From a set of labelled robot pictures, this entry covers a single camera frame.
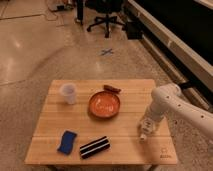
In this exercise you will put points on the translucent plastic cup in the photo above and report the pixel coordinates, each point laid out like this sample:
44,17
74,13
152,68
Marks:
68,92

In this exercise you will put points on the white plastic bottle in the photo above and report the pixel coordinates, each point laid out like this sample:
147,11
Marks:
147,127

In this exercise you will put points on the wooden table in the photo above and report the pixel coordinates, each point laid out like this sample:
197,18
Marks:
122,130

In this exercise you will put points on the brown sausage-shaped object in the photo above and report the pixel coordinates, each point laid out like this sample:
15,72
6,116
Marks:
111,88

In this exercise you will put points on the orange round plate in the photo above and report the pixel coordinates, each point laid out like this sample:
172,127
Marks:
104,104

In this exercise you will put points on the long wall bench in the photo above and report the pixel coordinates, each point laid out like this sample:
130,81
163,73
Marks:
194,62

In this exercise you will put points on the black office chair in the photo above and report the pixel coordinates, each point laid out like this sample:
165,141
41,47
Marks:
106,7

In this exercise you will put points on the black box on floor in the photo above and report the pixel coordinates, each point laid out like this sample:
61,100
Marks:
133,31

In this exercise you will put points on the black white striped block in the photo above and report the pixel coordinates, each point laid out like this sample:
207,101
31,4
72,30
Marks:
94,147

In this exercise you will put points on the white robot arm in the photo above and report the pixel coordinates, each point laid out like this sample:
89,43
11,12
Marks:
168,97

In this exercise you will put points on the blue sponge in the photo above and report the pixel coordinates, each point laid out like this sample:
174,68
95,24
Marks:
67,141

